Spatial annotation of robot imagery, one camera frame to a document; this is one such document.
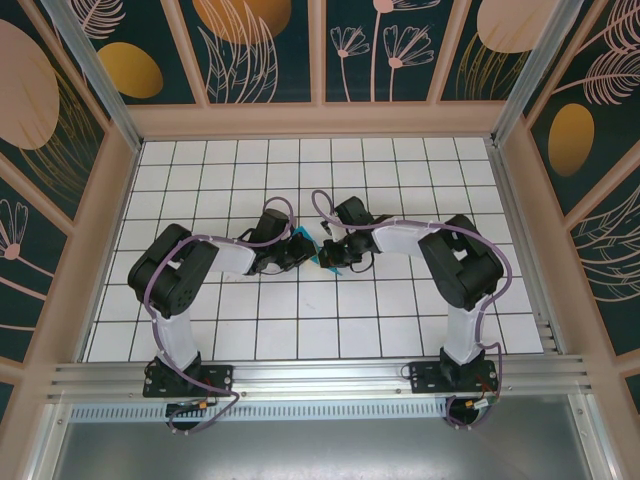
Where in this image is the aluminium frame post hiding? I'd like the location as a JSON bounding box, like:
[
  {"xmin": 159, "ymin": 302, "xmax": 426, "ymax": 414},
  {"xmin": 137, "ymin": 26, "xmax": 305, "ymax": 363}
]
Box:
[
  {"xmin": 491, "ymin": 0, "xmax": 585, "ymax": 147},
  {"xmin": 42, "ymin": 0, "xmax": 145, "ymax": 152}
]

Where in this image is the aluminium mounting rail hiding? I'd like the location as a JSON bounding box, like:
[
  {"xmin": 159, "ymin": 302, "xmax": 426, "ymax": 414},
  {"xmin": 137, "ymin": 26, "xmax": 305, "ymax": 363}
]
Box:
[{"xmin": 47, "ymin": 353, "xmax": 597, "ymax": 402}]

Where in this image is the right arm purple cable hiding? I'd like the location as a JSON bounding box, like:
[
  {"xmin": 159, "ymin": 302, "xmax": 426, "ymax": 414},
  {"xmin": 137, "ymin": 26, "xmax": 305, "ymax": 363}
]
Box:
[{"xmin": 311, "ymin": 188, "xmax": 514, "ymax": 432}]

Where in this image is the blue paper sheet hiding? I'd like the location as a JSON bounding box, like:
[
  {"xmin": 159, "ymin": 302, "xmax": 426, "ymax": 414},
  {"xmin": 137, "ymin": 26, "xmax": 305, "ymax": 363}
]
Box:
[{"xmin": 292, "ymin": 224, "xmax": 346, "ymax": 279}]

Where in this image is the slotted grey cable duct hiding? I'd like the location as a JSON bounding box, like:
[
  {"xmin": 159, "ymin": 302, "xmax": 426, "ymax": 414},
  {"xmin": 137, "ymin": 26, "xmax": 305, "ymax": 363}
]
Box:
[{"xmin": 69, "ymin": 403, "xmax": 451, "ymax": 422}]

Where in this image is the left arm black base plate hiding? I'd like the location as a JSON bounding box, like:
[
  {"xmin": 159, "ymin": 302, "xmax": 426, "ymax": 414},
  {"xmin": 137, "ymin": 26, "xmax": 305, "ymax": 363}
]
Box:
[{"xmin": 142, "ymin": 363, "xmax": 236, "ymax": 399}]

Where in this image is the grey metal sheet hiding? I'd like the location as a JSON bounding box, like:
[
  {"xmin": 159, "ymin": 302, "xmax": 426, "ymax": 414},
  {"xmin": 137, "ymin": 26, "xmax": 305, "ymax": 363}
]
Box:
[{"xmin": 49, "ymin": 419, "xmax": 604, "ymax": 480}]

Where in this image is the aluminium side rail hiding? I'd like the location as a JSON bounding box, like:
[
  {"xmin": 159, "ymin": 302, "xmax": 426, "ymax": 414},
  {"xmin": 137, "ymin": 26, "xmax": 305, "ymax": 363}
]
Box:
[{"xmin": 487, "ymin": 142, "xmax": 567, "ymax": 354}]

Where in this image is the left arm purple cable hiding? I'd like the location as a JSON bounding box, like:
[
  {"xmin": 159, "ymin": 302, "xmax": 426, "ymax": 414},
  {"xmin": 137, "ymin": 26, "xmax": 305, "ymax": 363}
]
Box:
[{"xmin": 143, "ymin": 196, "xmax": 296, "ymax": 437}]

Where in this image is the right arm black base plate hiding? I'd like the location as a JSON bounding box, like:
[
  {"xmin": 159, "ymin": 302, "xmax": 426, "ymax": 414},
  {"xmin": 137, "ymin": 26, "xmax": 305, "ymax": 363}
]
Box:
[{"xmin": 408, "ymin": 359, "xmax": 500, "ymax": 396}]

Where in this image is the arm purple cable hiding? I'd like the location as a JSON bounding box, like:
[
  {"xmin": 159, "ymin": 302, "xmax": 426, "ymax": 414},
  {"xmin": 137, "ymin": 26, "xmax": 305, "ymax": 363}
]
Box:
[
  {"xmin": 143, "ymin": 196, "xmax": 296, "ymax": 437},
  {"xmin": 311, "ymin": 188, "xmax": 514, "ymax": 432}
]

